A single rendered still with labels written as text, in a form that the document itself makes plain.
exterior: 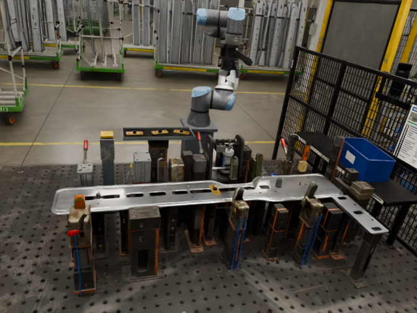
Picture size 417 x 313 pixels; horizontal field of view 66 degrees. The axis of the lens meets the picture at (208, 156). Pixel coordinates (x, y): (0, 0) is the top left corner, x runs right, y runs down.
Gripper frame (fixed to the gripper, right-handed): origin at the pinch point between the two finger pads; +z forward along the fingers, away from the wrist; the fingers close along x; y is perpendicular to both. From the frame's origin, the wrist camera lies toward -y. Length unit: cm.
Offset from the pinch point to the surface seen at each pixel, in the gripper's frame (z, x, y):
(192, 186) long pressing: 44, 21, 21
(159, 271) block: 74, 43, 39
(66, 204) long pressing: 44, 29, 77
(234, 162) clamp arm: 36.1, 12.4, -2.7
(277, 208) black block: 45, 42, -14
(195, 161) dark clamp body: 36.5, 8.7, 17.5
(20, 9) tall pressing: 23, -728, 242
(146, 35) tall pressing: 82, -936, -59
